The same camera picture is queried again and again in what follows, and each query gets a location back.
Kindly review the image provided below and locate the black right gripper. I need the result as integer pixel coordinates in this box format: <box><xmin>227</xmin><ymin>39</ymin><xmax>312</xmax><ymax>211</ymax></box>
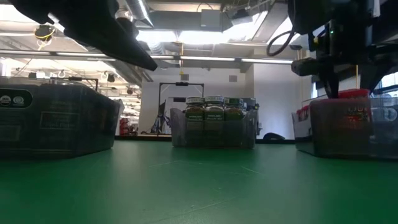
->
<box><xmin>287</xmin><ymin>0</ymin><xmax>398</xmax><ymax>99</ymax></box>

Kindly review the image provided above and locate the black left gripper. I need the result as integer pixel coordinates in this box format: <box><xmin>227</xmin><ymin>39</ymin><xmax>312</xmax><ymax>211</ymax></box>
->
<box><xmin>9</xmin><ymin>0</ymin><xmax>158</xmax><ymax>71</ymax></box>

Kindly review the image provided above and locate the red-lid patterned paprika tin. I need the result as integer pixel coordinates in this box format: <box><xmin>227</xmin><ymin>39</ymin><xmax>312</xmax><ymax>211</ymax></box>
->
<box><xmin>295</xmin><ymin>105</ymin><xmax>313</xmax><ymax>124</ymax></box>
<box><xmin>309</xmin><ymin>88</ymin><xmax>373</xmax><ymax>157</ymax></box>

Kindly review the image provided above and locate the green-lid glass spice jar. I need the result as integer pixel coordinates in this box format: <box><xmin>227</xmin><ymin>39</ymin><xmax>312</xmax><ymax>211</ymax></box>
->
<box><xmin>203</xmin><ymin>95</ymin><xmax>225</xmax><ymax>147</ymax></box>
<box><xmin>223</xmin><ymin>97</ymin><xmax>246</xmax><ymax>147</ymax></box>
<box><xmin>185</xmin><ymin>96</ymin><xmax>206</xmax><ymax>147</ymax></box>

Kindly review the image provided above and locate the smoky clear plastic bin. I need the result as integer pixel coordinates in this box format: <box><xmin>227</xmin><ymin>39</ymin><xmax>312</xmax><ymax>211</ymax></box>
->
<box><xmin>170</xmin><ymin>107</ymin><xmax>258</xmax><ymax>149</ymax></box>
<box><xmin>0</xmin><ymin>76</ymin><xmax>125</xmax><ymax>160</ymax></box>
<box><xmin>291</xmin><ymin>93</ymin><xmax>398</xmax><ymax>161</ymax></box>

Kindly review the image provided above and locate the long ceiling light strip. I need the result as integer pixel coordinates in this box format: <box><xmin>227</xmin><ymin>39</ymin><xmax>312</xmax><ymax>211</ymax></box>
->
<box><xmin>0</xmin><ymin>49</ymin><xmax>293</xmax><ymax>65</ymax></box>

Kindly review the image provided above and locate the grey ceiling box unit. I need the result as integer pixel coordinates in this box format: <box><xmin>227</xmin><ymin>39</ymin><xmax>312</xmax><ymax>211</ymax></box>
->
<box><xmin>200</xmin><ymin>8</ymin><xmax>224</xmax><ymax>32</ymax></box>

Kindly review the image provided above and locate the black dome object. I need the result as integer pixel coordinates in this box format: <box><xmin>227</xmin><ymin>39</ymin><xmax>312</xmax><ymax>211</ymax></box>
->
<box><xmin>263</xmin><ymin>132</ymin><xmax>285</xmax><ymax>141</ymax></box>

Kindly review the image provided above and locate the green table mat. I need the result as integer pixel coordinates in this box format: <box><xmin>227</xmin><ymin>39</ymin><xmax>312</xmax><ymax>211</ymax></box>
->
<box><xmin>0</xmin><ymin>139</ymin><xmax>398</xmax><ymax>224</ymax></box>

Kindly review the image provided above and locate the silver ceiling air duct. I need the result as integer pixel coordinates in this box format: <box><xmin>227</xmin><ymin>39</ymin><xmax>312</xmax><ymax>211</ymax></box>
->
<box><xmin>126</xmin><ymin>0</ymin><xmax>155</xmax><ymax>27</ymax></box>

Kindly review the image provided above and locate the black gantry frame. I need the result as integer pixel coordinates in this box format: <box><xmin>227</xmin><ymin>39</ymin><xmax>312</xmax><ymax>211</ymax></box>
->
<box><xmin>157</xmin><ymin>82</ymin><xmax>205</xmax><ymax>135</ymax></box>

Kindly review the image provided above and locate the black reel with yellow cable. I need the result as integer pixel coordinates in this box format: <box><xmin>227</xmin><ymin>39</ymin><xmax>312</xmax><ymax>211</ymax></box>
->
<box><xmin>34</xmin><ymin>24</ymin><xmax>56</xmax><ymax>50</ymax></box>

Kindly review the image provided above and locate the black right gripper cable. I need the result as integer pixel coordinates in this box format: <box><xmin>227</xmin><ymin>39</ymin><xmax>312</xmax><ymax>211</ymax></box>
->
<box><xmin>266</xmin><ymin>27</ymin><xmax>296</xmax><ymax>58</ymax></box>

